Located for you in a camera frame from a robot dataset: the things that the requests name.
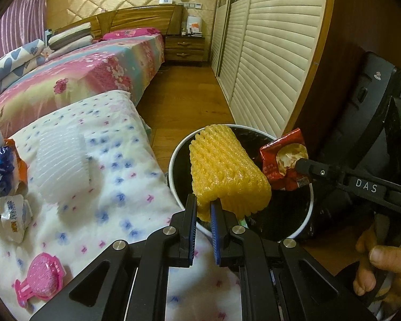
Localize white foam fruit net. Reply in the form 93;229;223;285
35;125;92;204

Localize white crumpled wrapper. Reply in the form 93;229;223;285
0;194;33;244

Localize wooden headboard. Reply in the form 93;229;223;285
50;5;184;41

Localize pink hairbrush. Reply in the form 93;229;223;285
13;252;71;308

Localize bed with pink floral sheet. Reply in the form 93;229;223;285
0;33;166;134

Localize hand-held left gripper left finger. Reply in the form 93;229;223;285
30;194;198;321

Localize blue and orange snack wrapper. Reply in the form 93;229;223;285
0;137;29;201

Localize person's right hand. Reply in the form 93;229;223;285
353;222;401;316

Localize white boxes on nightstand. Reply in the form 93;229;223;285
182;15;204;37

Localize red snack packet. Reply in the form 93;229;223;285
259;128;313;191

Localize louvred wardrobe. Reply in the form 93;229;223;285
210;0;366;148

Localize stack of striped pillows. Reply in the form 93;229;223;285
48;23;94;52

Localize yellow foam fruit net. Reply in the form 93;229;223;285
189;124;272;223

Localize white bin with black bag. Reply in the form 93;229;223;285
167;124;315;243

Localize pink striped curtain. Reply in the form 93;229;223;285
0;0;47;71

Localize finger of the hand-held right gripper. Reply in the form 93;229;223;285
296;158;349;183

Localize pink floral pillow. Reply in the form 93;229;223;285
102;27;161;41

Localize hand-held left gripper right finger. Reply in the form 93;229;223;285
210;201;378;321

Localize wooden nightstand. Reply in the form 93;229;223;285
164;35;206;62

